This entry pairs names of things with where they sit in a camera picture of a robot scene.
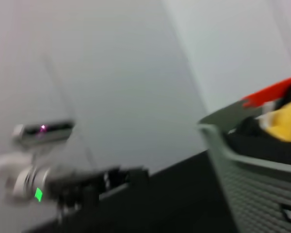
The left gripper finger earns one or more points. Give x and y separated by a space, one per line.
135 176

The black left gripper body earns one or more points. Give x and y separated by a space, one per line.
75 191

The black tablecloth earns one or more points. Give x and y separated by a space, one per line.
160 206

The grey perforated storage box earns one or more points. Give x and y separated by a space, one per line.
252 189

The black garment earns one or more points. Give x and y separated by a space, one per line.
252 145

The yellow cloth with black edging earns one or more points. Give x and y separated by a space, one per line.
286 121

